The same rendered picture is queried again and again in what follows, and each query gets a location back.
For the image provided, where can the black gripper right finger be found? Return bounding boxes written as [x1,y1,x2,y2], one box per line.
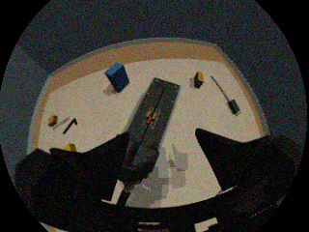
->
[194,128,273,192]

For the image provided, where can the blue cube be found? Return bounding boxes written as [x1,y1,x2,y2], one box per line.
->
[105,62,130,92]

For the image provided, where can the small brown rectangular block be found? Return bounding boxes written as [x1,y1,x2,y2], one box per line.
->
[194,71,204,88]
[47,115,57,127]

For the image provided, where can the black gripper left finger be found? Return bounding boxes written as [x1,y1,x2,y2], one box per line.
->
[49,131,130,201]

